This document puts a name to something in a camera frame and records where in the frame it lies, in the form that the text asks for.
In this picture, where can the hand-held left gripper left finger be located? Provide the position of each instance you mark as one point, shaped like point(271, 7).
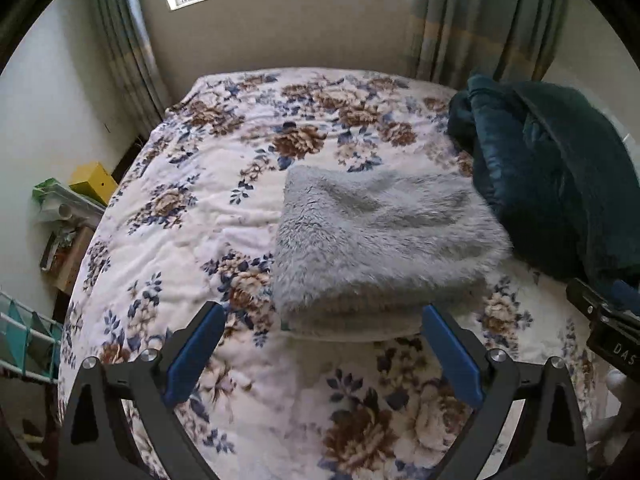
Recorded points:
point(195, 350)

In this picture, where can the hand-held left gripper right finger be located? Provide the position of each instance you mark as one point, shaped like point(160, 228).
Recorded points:
point(452, 355)

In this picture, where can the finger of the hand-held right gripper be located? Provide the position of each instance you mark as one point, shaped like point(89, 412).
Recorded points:
point(585, 297)

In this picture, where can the grey fluffy blanket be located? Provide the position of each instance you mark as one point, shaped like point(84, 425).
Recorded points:
point(380, 240)

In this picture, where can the white cloth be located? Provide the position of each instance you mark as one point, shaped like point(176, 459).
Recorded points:
point(612, 410)

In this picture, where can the dark teal quilt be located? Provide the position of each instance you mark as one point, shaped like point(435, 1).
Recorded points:
point(550, 170)

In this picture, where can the floral printed blanket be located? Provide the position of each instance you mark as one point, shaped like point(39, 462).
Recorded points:
point(200, 210)

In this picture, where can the cluttered bedside shelf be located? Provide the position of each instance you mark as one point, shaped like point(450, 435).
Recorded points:
point(67, 260)

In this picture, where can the white drying rack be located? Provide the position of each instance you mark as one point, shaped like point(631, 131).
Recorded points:
point(27, 335)

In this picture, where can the yellow box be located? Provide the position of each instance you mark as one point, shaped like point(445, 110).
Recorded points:
point(92, 182)

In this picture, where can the green packet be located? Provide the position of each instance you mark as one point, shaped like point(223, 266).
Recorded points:
point(46, 189)

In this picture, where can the grey-green striped curtain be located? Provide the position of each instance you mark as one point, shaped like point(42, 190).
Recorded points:
point(480, 25)
point(130, 50)

